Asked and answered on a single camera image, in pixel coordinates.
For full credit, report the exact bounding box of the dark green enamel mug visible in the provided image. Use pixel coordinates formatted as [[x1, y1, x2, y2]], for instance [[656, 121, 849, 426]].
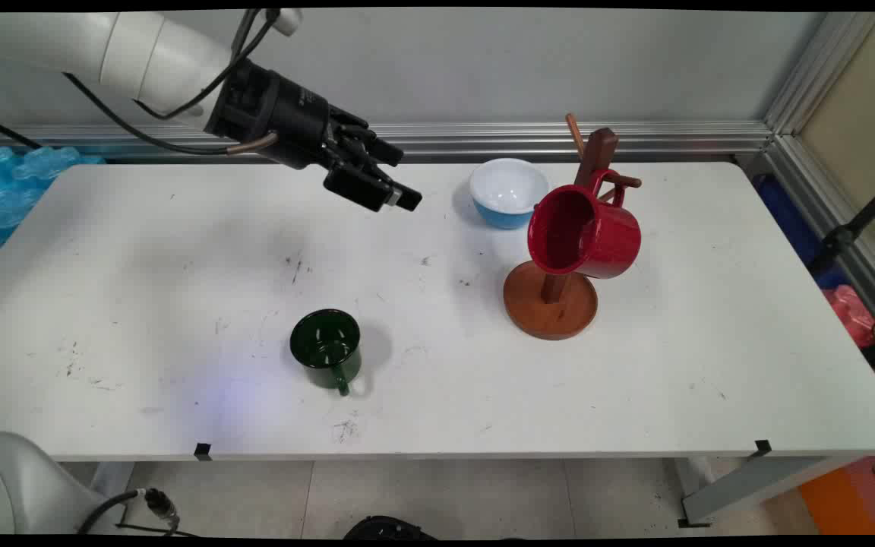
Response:
[[289, 308, 363, 397]]

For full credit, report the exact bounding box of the aluminium wall rail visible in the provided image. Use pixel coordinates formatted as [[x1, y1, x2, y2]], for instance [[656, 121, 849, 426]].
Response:
[[0, 120, 776, 162]]

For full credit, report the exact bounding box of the blue plastic item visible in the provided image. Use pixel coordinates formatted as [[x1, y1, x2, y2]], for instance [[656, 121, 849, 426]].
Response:
[[753, 173, 848, 289]]

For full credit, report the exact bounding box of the black cable with metal connector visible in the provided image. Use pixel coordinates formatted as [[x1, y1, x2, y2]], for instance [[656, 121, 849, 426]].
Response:
[[64, 72, 279, 157]]

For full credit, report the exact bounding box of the aluminium corner frame post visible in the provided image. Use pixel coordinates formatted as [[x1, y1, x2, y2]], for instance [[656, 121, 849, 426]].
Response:
[[764, 11, 875, 350]]

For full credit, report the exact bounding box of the red plastic bag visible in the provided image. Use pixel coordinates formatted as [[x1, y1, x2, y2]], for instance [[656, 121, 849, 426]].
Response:
[[821, 285, 875, 349]]

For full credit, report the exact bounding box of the grey table leg frame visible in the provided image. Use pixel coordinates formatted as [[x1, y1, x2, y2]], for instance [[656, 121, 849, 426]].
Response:
[[673, 456, 864, 529]]

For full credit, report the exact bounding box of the orange floor mat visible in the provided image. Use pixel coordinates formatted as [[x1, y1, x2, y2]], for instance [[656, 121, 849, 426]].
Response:
[[798, 452, 875, 536]]

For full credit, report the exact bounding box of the thin black background cable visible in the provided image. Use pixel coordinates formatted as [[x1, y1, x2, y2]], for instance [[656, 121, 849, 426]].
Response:
[[0, 112, 43, 150]]

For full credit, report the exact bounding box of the black tripod stand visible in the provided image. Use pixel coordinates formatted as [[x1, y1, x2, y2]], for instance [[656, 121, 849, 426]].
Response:
[[806, 171, 875, 278]]

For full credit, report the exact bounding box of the black base cable with plug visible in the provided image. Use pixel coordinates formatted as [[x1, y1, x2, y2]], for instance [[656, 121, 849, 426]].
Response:
[[77, 489, 203, 539]]

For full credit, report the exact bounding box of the red ceramic mug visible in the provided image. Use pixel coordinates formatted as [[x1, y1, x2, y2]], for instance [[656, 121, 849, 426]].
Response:
[[527, 169, 643, 280]]

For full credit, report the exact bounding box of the blue plastic bubble wrap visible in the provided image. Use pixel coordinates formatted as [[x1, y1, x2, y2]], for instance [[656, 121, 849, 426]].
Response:
[[0, 146, 106, 278]]

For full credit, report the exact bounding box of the black camera cable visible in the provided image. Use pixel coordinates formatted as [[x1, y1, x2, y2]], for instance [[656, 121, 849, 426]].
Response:
[[134, 9, 283, 121]]

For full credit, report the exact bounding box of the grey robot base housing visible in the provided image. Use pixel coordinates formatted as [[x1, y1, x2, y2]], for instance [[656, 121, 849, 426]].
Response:
[[0, 432, 123, 536]]

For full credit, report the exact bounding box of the wooden mug tree stand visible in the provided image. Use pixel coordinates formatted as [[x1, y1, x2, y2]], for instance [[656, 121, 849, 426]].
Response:
[[503, 112, 643, 340]]

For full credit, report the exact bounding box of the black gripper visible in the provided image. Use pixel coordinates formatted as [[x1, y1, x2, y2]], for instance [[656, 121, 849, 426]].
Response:
[[206, 61, 423, 213]]

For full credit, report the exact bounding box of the black round floor object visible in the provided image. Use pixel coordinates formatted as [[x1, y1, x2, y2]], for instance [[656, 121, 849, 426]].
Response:
[[343, 515, 438, 540]]

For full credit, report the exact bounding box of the blue and white bowl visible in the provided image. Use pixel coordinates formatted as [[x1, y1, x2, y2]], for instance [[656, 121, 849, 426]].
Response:
[[469, 158, 552, 230]]

